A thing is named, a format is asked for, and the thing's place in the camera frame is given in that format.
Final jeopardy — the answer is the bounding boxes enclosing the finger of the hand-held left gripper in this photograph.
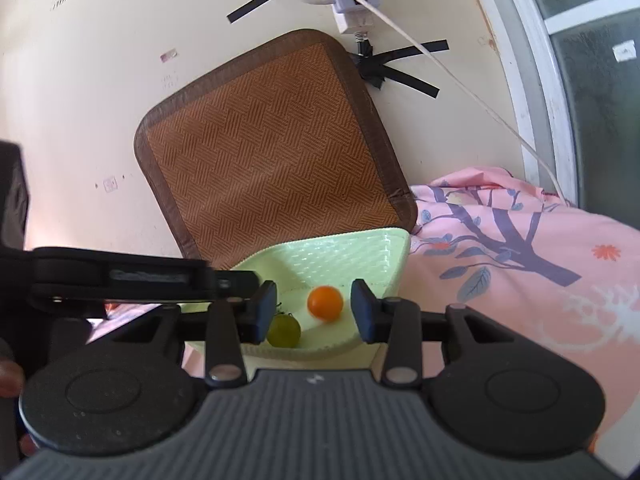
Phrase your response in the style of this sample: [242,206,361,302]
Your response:
[30,247,264,317]

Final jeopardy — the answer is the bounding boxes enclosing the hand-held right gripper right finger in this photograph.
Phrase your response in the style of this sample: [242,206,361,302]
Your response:
[350,278,551,387]

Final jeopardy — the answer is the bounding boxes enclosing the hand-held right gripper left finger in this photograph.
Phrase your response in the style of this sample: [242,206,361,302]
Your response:
[86,280,279,389]

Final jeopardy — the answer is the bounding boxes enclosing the green grape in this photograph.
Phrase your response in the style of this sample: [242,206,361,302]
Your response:
[266,314,302,349]

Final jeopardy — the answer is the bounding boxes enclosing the small orange tangerine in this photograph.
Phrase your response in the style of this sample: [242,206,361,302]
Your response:
[307,286,344,322]

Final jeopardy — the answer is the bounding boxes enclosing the light green plastic basket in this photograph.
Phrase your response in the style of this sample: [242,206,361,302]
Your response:
[181,226,412,380]

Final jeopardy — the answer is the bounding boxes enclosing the person's left hand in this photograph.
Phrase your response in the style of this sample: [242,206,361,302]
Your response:
[0,359,37,457]

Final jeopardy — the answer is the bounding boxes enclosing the brown woven seat cushion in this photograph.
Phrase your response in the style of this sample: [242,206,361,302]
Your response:
[133,29,418,269]

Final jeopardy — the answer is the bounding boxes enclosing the pink printed bedsheet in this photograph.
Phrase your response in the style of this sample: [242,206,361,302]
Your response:
[85,165,640,467]

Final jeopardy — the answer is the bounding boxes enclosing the crossed black tape strips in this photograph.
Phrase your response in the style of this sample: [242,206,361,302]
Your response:
[350,39,449,101]

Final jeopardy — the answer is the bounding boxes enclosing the long black tape strip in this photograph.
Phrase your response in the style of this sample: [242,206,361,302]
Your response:
[226,0,284,24]

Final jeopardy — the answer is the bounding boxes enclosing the thin white cable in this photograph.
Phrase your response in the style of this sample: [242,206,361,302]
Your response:
[320,0,568,203]

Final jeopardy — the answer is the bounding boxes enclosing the white window frame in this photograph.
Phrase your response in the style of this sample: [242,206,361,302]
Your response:
[460,0,640,211]

